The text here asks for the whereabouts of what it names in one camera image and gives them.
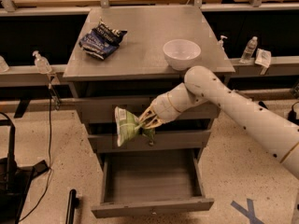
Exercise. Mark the black stand right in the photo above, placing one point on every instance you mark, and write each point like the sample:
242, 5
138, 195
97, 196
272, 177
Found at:
292, 115

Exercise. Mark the white paper packet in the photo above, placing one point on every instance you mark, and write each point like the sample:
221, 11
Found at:
263, 57

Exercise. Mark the black tube bottom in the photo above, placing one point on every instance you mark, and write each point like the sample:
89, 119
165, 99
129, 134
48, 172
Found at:
73, 202

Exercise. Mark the clear bottle far left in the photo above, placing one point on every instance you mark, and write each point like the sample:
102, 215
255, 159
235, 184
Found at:
3, 65

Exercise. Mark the black stand left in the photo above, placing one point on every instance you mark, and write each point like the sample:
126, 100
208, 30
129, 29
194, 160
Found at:
15, 181

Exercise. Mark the folded cloth on rail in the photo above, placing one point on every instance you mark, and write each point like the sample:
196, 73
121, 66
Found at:
242, 94

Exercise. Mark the left hand sanitizer bottle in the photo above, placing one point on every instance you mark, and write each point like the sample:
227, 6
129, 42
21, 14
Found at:
41, 63

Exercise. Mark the small sanitizer pump bottle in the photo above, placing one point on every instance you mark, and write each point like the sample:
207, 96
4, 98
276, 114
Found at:
221, 41

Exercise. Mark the white bowl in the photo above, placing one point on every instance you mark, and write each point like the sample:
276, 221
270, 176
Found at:
181, 54

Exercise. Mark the blue black chip bag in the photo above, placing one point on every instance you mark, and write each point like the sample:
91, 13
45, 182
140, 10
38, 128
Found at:
101, 41

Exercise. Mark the grey bottom drawer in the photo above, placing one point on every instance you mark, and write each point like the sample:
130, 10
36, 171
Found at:
150, 183

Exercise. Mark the grey middle drawer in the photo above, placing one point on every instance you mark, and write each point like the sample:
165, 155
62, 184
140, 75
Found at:
107, 143

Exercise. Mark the grey drawer cabinet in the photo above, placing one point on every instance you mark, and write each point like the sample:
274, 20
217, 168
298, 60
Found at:
138, 66

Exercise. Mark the black stand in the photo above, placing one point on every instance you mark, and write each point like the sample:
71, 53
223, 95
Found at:
15, 181
292, 115

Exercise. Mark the grey top drawer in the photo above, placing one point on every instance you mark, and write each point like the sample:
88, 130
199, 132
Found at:
101, 109

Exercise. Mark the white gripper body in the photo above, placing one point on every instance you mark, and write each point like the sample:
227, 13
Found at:
163, 108

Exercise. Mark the clear water bottle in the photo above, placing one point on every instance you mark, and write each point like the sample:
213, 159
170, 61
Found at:
249, 50

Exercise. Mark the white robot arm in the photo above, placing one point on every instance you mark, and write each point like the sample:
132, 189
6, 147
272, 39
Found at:
278, 136

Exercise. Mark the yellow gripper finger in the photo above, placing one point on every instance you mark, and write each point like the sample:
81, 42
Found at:
152, 123
149, 113

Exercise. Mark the green jalapeno chip bag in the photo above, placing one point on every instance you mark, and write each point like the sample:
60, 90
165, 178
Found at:
129, 126

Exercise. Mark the grey drawer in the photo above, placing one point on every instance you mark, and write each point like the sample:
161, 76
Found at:
107, 143
101, 109
150, 183

